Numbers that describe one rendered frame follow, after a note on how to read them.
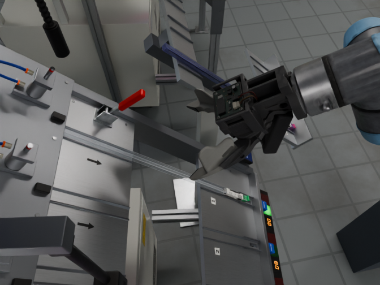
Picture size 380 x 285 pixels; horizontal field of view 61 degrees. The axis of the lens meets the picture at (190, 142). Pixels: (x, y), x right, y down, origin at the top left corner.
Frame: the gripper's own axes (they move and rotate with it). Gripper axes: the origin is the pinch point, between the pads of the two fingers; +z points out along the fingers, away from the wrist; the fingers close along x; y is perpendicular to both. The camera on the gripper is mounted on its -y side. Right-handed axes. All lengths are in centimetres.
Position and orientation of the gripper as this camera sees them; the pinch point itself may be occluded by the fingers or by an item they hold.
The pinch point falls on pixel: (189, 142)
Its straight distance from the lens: 57.2
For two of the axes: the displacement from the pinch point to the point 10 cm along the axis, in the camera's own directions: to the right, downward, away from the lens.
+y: -5.3, -4.3, -7.3
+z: -8.5, 3.1, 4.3
